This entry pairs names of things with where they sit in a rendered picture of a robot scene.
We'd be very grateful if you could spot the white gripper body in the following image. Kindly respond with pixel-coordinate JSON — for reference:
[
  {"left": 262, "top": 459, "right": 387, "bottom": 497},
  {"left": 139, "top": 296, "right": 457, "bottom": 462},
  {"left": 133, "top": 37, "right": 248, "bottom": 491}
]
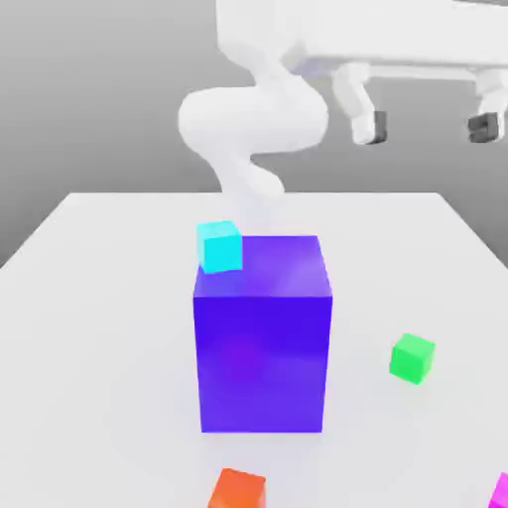
[{"left": 282, "top": 0, "right": 508, "bottom": 83}]

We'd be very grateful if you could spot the small magenta cube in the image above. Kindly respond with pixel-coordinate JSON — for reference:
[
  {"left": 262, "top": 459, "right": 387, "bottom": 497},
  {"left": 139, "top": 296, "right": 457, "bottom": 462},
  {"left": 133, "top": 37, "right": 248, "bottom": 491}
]
[{"left": 487, "top": 471, "right": 508, "bottom": 508}]

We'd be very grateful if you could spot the small orange cube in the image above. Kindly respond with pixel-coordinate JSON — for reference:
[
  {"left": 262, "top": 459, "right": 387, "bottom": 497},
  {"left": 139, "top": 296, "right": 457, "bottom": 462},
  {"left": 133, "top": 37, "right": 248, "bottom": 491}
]
[{"left": 206, "top": 466, "right": 268, "bottom": 508}]

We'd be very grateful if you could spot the small green cube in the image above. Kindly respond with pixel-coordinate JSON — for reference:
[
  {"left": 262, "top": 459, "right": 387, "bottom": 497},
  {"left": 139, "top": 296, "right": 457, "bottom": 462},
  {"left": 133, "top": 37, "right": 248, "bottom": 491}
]
[{"left": 388, "top": 331, "right": 437, "bottom": 387}]

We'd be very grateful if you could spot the small cyan cube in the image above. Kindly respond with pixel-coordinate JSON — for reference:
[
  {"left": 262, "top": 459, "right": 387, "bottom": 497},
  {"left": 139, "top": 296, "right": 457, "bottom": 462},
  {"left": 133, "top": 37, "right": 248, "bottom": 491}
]
[{"left": 195, "top": 219, "right": 244, "bottom": 276}]

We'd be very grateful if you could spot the large purple box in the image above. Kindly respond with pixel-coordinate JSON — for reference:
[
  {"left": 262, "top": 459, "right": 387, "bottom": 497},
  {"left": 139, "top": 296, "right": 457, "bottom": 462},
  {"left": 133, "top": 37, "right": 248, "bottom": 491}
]
[{"left": 192, "top": 234, "right": 334, "bottom": 435}]

